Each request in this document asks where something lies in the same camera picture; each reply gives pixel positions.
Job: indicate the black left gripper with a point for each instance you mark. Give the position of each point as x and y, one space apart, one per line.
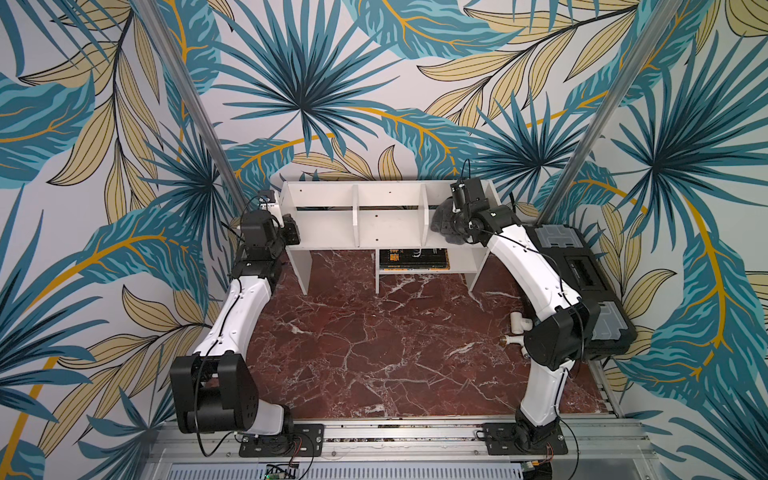
292 227

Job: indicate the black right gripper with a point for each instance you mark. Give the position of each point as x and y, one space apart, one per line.
455 222

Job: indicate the grey green cleaning cloth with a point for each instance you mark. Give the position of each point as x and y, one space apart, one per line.
442 223

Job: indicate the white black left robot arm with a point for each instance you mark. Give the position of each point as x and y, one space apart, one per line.
213 389

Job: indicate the white wooden bookshelf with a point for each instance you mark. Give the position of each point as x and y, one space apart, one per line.
372 215

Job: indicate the black yellow tool tray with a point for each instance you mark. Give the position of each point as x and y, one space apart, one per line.
413 259

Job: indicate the white pvc pipe fitting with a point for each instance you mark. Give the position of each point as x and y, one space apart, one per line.
519 325

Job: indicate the black plastic toolbox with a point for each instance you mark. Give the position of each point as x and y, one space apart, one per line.
570 256

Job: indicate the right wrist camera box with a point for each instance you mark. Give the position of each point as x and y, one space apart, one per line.
468 193

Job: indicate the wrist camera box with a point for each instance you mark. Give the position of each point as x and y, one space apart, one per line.
268 200
468 193

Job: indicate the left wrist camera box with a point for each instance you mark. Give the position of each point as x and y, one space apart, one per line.
268 200

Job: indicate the left aluminium frame post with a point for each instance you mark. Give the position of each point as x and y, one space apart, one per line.
172 56

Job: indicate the aluminium frame post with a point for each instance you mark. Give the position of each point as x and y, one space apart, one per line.
172 56
629 66

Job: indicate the right aluminium frame post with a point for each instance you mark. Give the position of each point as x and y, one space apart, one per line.
629 66

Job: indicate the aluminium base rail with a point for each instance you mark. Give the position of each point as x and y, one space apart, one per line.
588 447

